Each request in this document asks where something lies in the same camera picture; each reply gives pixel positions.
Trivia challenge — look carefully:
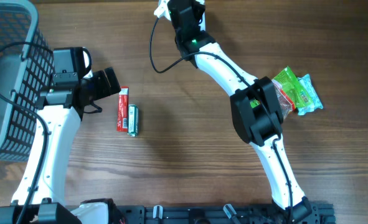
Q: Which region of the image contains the red candy bar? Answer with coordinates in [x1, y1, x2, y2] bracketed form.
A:
[116, 86, 129, 132]

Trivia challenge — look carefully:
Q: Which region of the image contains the black right camera cable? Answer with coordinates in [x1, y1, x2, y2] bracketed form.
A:
[148, 17, 295, 223]

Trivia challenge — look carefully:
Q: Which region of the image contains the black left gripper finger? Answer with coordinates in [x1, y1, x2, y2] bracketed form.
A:
[105, 67, 121, 93]
[92, 70, 111, 100]

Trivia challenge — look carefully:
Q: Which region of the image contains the dark grey plastic basket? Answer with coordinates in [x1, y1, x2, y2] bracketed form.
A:
[0, 1, 54, 162]

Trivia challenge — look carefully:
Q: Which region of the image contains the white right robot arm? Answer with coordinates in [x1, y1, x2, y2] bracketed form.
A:
[166, 0, 312, 223]

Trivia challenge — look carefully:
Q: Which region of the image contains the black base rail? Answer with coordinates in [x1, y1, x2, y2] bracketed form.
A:
[108, 203, 336, 224]

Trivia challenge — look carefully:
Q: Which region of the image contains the white barcode scanner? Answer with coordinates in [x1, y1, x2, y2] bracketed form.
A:
[197, 0, 205, 30]

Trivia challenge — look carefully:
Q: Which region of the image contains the green snack bag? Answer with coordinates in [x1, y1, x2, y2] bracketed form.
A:
[272, 67, 311, 118]

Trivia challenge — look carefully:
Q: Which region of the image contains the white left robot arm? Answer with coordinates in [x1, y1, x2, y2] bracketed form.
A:
[0, 105, 125, 223]

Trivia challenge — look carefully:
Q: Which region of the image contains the dark green gum pack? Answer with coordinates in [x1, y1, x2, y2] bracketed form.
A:
[128, 105, 139, 137]

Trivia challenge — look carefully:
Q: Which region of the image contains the light blue tissue pack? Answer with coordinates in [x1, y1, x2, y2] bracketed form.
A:
[298, 74, 323, 116]

